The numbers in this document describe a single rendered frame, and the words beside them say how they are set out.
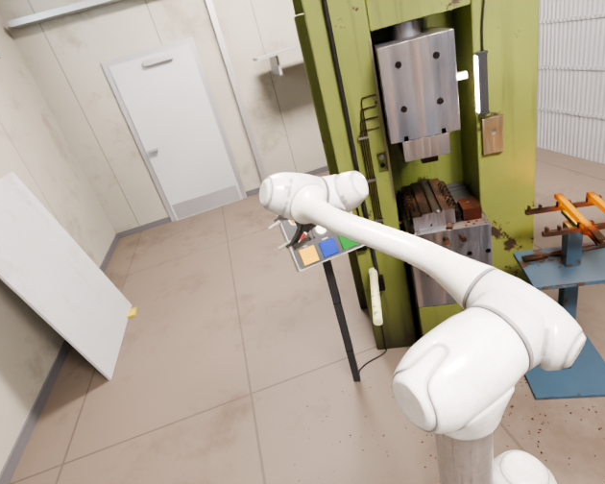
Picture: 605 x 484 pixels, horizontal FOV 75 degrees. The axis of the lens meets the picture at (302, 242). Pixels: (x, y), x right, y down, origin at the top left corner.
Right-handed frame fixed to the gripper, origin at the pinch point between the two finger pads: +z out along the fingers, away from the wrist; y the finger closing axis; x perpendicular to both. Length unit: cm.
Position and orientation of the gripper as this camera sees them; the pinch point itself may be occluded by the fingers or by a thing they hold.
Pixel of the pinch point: (280, 234)
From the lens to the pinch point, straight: 135.4
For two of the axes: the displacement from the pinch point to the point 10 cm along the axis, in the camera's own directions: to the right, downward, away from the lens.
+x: -7.2, 3.1, -6.2
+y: -4.4, -9.0, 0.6
